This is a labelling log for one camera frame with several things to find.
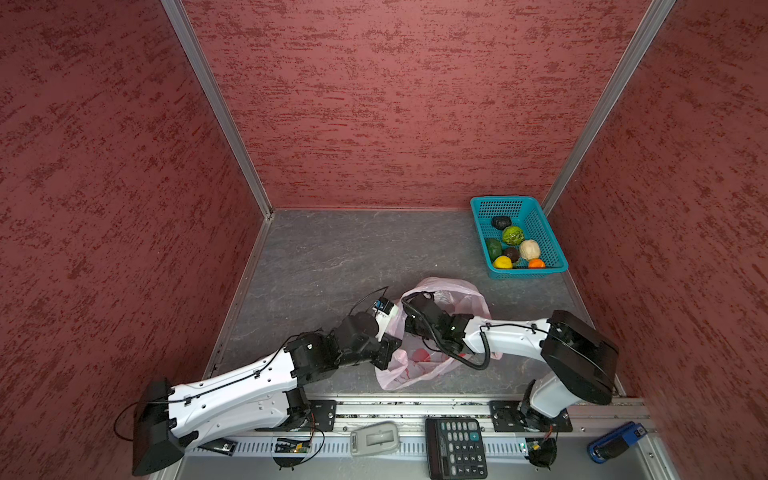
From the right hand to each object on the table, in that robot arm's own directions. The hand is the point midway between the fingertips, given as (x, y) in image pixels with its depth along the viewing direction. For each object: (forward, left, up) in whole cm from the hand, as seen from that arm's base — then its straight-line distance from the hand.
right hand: (398, 325), depth 86 cm
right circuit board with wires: (-31, -34, -5) cm, 46 cm away
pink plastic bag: (-10, -5, -4) cm, 12 cm away
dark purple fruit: (+25, -42, 0) cm, 49 cm away
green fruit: (+32, -43, +1) cm, 54 cm away
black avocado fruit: (+41, -42, -1) cm, 59 cm away
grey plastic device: (-27, +5, -2) cm, 28 cm away
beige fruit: (+26, -48, 0) cm, 55 cm away
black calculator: (-30, -12, -2) cm, 33 cm away
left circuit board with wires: (-28, +29, -7) cm, 40 cm away
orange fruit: (+21, -49, -1) cm, 53 cm away
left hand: (-10, 0, +9) cm, 14 cm away
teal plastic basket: (+45, -53, -1) cm, 70 cm away
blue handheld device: (-30, -50, -1) cm, 58 cm away
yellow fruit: (+22, -37, 0) cm, 43 cm away
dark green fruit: (+27, -35, +1) cm, 45 cm away
